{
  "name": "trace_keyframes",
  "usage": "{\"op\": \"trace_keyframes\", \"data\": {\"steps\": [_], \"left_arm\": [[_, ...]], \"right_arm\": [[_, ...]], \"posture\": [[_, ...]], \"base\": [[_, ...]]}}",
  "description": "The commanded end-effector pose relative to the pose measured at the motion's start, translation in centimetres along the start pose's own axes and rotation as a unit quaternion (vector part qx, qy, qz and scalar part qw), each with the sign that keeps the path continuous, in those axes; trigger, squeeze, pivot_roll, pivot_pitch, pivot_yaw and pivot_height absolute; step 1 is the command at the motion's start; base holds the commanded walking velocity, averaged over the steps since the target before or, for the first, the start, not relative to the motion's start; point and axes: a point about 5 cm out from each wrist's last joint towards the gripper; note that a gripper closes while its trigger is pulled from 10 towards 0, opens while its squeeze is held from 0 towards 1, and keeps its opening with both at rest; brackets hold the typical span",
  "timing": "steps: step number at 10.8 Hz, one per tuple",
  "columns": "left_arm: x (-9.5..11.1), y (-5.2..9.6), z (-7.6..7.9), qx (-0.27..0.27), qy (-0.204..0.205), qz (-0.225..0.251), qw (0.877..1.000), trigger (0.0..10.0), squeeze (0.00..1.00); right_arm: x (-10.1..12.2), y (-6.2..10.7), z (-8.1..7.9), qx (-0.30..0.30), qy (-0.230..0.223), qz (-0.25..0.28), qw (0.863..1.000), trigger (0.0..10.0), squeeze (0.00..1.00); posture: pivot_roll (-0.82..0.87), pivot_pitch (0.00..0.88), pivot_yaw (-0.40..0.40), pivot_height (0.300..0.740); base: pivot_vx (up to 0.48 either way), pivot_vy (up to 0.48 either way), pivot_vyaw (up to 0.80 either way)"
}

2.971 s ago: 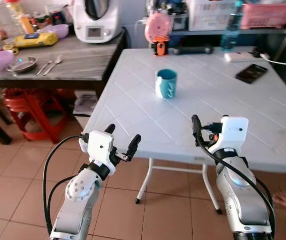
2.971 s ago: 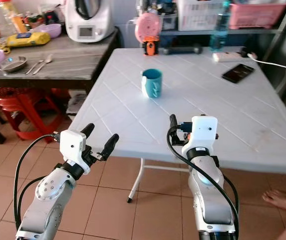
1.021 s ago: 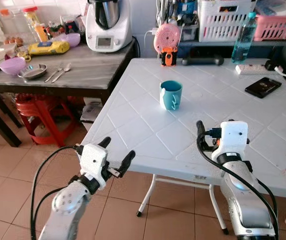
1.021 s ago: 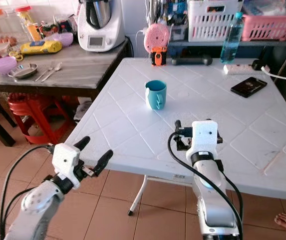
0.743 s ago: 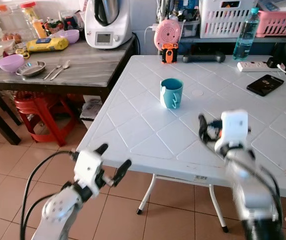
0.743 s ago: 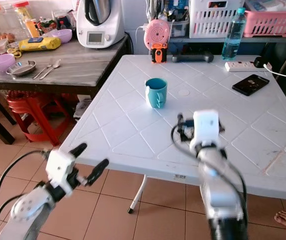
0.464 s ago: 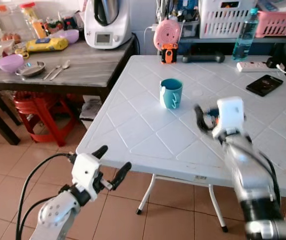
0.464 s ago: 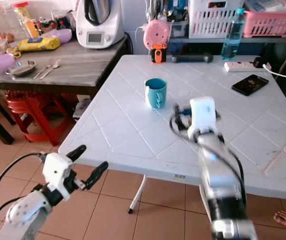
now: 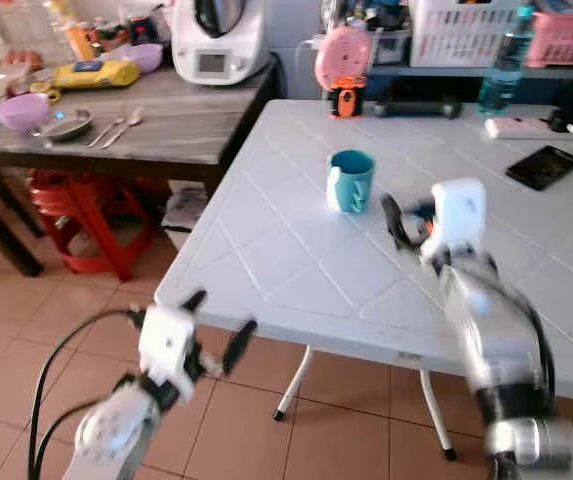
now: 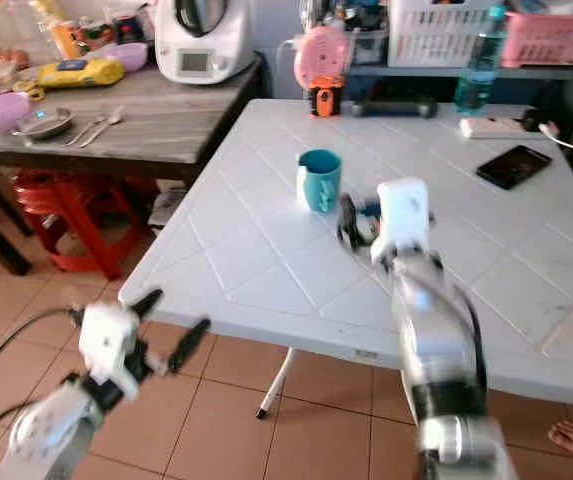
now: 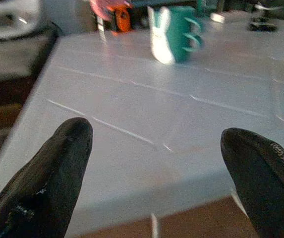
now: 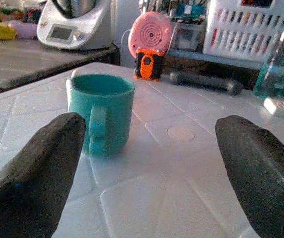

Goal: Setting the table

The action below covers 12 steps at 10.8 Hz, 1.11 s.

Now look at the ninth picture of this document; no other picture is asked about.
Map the teal ceramic mug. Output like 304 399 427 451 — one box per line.
326 150 376 214

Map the white metal table leg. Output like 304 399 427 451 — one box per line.
273 345 315 421
419 368 458 461

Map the white box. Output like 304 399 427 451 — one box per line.
161 180 212 251

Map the black dumbbell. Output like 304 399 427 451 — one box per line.
371 97 463 120

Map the white plastic folding table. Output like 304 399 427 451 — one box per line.
154 98 573 403

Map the orange black tape measure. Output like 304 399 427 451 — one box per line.
330 78 364 119

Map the black smartphone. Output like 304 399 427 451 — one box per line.
505 145 573 191

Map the white power strip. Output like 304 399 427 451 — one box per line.
484 117 557 139

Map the red plastic stool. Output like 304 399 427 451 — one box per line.
28 170 162 281

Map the pink round gadget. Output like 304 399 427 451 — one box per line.
314 25 373 91

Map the dark wooden table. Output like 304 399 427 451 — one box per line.
0 55 285 279

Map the teal plastic water bottle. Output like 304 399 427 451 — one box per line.
477 5 536 114

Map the black power plug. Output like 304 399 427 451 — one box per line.
547 108 571 134

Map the metal spoon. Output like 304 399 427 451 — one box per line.
102 107 145 150

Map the white plastic basket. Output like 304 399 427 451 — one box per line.
409 0 527 68

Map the metal fork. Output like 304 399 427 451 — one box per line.
87 115 127 148

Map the round metal plate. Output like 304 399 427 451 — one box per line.
34 109 94 142

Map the pink plastic basket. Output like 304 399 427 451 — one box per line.
526 12 573 68

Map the white kitchen blender appliance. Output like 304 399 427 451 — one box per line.
171 0 270 86

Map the purple plastic bowl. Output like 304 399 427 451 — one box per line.
116 43 165 75
0 93 52 134

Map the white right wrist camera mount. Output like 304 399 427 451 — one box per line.
431 178 488 253

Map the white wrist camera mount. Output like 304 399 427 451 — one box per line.
138 304 200 388
431 178 488 253

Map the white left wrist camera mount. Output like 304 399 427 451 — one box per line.
138 304 200 388

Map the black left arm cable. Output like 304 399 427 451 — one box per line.
27 307 149 480

